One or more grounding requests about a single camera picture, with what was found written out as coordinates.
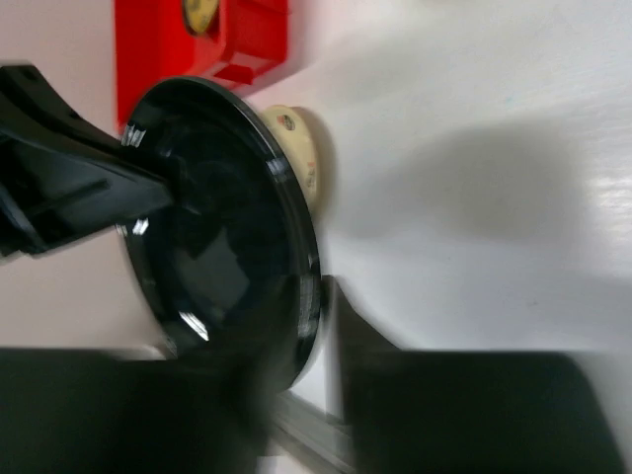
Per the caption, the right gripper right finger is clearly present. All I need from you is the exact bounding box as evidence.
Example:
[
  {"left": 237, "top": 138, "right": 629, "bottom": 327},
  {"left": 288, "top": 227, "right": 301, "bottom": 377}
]
[{"left": 323, "top": 276, "right": 630, "bottom": 473}]

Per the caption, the black plate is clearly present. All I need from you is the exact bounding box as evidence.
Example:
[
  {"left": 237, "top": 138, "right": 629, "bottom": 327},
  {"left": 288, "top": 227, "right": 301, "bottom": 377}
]
[{"left": 121, "top": 76, "right": 325, "bottom": 385}]

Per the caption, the red plastic bin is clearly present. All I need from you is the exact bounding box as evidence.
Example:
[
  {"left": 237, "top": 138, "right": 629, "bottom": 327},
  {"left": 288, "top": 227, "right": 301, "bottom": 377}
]
[{"left": 113, "top": 0, "right": 290, "bottom": 128}]

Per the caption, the cream floral plate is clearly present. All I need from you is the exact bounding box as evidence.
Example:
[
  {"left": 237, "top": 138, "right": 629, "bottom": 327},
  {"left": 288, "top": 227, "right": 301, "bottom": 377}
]
[{"left": 260, "top": 105, "right": 336, "bottom": 219}]

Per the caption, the yellow patterned plate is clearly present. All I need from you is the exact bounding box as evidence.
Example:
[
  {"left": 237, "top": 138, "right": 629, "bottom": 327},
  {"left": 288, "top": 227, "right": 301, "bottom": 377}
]
[{"left": 181, "top": 0, "right": 220, "bottom": 37}]

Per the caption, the aluminium frame rail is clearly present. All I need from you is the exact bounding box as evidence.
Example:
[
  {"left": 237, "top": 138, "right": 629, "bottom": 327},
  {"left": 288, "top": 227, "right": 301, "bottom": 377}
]
[{"left": 272, "top": 391, "right": 356, "bottom": 473}]

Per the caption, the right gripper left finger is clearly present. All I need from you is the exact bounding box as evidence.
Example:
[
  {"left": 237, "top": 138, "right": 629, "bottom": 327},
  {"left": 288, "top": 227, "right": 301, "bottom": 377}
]
[{"left": 1, "top": 64, "right": 173, "bottom": 258}]

